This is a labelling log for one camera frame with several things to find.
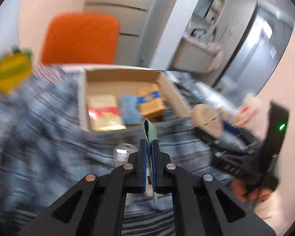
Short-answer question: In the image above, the gold and red carton box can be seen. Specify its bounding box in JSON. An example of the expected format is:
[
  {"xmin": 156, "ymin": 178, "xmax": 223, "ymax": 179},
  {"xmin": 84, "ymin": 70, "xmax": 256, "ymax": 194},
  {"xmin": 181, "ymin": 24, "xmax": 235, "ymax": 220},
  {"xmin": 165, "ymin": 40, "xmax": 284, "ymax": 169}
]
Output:
[{"xmin": 88, "ymin": 94, "xmax": 126, "ymax": 132}]

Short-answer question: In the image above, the pink towel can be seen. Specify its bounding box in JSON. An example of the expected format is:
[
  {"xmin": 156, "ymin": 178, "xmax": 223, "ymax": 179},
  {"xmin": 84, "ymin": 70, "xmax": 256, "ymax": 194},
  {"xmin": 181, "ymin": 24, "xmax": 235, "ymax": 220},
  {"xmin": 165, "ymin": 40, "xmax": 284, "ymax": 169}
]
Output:
[{"xmin": 206, "ymin": 42, "xmax": 223, "ymax": 73}]

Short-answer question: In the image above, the red white patterned cloth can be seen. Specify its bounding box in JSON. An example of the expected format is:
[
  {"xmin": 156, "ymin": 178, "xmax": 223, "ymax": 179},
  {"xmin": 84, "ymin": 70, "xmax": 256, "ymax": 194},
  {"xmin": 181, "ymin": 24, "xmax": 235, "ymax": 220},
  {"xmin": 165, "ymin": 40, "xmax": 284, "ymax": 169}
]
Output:
[{"xmin": 33, "ymin": 65, "xmax": 64, "ymax": 83}]

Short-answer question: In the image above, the beige refrigerator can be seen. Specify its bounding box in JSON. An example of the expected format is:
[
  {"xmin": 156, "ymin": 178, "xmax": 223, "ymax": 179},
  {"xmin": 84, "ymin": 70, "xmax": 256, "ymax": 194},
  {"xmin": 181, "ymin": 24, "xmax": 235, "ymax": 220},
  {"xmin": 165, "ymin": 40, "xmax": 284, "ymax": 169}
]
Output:
[{"xmin": 84, "ymin": 0, "xmax": 153, "ymax": 66}]

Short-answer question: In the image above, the yellow bin with green rim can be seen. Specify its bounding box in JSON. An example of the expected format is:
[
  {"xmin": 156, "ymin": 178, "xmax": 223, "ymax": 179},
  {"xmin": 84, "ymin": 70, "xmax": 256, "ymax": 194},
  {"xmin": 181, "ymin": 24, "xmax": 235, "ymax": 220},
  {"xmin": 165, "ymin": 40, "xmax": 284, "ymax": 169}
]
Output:
[{"xmin": 0, "ymin": 46, "xmax": 32, "ymax": 94}]

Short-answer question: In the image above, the open cardboard box tray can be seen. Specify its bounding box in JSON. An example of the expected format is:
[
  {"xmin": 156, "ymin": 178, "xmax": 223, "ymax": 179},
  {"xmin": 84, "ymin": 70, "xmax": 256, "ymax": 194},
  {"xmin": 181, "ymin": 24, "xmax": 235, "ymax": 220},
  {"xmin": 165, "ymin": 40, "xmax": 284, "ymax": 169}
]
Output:
[{"xmin": 78, "ymin": 65, "xmax": 192, "ymax": 131}]

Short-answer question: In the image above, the beige round perforated disc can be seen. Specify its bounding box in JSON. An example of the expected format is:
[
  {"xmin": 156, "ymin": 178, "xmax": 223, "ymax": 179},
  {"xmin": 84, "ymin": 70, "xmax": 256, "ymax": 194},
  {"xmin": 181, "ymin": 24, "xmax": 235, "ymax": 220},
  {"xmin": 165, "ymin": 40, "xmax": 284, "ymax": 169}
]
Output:
[{"xmin": 191, "ymin": 104, "xmax": 224, "ymax": 139}]

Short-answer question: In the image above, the right hand of person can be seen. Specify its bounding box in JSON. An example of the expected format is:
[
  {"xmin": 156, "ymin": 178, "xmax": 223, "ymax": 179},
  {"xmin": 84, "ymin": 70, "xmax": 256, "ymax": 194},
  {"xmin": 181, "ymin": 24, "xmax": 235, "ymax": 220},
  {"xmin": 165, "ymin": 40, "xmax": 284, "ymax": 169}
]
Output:
[{"xmin": 230, "ymin": 179, "xmax": 273, "ymax": 203}]

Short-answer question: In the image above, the gold and blue packet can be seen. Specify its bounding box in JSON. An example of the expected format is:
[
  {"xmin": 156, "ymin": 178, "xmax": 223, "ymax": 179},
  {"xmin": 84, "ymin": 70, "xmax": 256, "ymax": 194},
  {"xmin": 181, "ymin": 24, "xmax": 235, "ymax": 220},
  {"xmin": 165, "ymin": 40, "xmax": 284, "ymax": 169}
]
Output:
[{"xmin": 137, "ymin": 84, "xmax": 165, "ymax": 120}]

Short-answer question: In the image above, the bathroom vanity cabinet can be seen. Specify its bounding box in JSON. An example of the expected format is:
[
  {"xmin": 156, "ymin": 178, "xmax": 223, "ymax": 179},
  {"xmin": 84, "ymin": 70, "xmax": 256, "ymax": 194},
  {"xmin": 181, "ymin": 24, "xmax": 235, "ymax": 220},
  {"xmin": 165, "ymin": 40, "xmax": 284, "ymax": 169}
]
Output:
[{"xmin": 171, "ymin": 35, "xmax": 213, "ymax": 74}]

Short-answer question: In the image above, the blue plaid blanket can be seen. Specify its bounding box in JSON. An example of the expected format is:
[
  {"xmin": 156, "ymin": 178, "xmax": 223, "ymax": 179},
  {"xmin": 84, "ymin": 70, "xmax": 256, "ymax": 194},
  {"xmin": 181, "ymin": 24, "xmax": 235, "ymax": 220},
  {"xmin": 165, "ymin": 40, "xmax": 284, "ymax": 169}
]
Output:
[{"xmin": 0, "ymin": 64, "xmax": 247, "ymax": 236}]

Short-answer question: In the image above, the orange quilted chair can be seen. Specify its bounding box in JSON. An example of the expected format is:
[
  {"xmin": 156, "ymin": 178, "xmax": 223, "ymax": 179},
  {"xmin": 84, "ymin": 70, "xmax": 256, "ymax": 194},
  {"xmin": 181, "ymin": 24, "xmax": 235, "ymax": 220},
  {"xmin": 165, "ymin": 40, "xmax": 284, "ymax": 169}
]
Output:
[{"xmin": 40, "ymin": 12, "xmax": 120, "ymax": 65}]

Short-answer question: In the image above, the light blue wipes pack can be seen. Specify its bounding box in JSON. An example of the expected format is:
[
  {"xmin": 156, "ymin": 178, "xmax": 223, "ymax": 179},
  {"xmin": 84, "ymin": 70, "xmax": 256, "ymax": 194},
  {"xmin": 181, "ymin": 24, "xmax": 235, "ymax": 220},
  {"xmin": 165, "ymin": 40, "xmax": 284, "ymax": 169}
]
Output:
[{"xmin": 119, "ymin": 94, "xmax": 143, "ymax": 125}]

